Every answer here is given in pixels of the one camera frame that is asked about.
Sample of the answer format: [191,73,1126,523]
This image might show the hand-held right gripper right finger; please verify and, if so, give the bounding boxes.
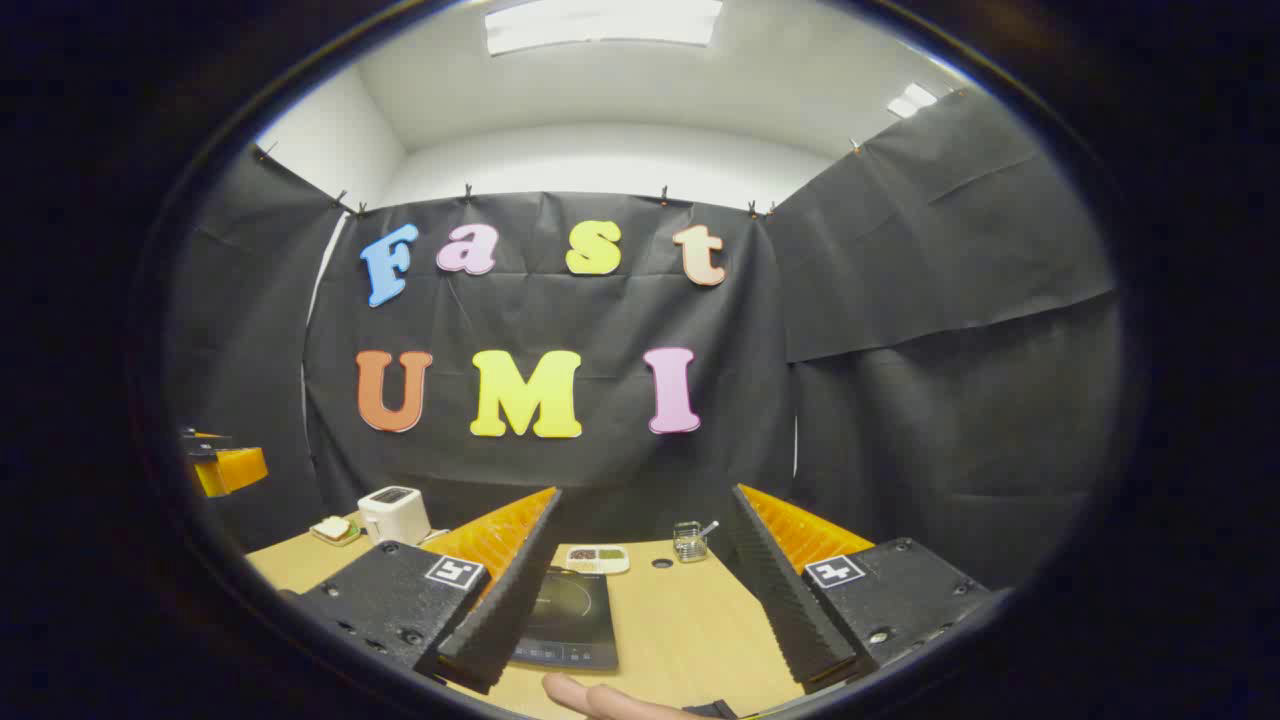
[725,484,993,694]

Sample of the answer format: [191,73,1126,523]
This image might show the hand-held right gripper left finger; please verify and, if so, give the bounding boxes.
[285,487,563,696]

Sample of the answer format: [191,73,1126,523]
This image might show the black induction cooktop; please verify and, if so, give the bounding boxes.
[510,567,619,671]

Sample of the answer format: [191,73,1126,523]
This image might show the white tray of beans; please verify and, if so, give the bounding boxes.
[565,544,631,575]

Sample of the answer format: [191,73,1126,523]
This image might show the white toaster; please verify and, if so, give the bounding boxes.
[357,486,433,546]

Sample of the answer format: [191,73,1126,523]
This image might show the black backdrop cloth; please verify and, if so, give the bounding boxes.
[165,88,1126,591]

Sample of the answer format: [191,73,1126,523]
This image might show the small ceiling light panel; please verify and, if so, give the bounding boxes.
[887,83,939,120]

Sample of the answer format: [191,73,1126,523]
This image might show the large ceiling light panel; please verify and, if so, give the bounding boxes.
[485,0,724,57]

